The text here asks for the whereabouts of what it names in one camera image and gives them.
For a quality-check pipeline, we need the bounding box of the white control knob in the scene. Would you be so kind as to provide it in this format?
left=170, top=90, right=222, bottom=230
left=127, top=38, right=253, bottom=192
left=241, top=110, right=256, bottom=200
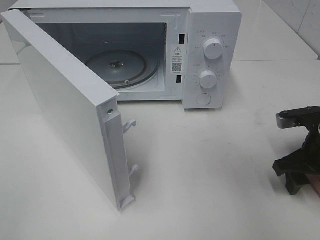
left=203, top=36, right=224, bottom=60
left=199, top=70, right=218, bottom=89

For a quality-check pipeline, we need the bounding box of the white microwave door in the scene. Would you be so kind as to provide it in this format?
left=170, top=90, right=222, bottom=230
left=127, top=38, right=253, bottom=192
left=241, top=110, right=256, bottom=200
left=1, top=10, right=139, bottom=210

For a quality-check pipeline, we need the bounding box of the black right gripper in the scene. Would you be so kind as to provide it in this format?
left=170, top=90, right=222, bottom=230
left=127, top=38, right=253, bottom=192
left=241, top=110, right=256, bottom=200
left=272, top=122, right=320, bottom=196

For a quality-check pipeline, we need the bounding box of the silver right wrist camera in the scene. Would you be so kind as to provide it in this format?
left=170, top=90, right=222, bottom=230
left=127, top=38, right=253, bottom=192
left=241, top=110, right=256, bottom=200
left=276, top=106, right=320, bottom=131

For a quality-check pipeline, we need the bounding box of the round white door button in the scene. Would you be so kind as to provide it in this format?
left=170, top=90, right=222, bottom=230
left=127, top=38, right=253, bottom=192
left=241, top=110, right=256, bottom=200
left=196, top=93, right=212, bottom=106

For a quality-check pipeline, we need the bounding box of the white microwave oven body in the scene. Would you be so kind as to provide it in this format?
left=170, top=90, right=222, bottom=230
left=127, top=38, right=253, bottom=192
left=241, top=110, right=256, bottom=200
left=6, top=0, right=242, bottom=109

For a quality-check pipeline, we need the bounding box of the glass microwave turntable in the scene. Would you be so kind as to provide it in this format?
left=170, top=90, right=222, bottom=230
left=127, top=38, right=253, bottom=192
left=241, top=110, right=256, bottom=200
left=85, top=50, right=160, bottom=89

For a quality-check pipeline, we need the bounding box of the white warning label sticker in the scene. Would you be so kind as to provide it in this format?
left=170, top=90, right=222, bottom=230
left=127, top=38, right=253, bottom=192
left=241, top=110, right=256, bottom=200
left=169, top=44, right=186, bottom=74

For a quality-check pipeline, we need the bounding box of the upper white control knob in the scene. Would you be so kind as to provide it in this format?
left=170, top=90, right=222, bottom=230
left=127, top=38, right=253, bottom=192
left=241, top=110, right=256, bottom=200
left=203, top=36, right=224, bottom=60

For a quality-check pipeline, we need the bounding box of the lower white control knob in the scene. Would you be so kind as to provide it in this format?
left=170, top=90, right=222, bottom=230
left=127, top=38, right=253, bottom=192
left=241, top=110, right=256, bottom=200
left=199, top=70, right=218, bottom=89

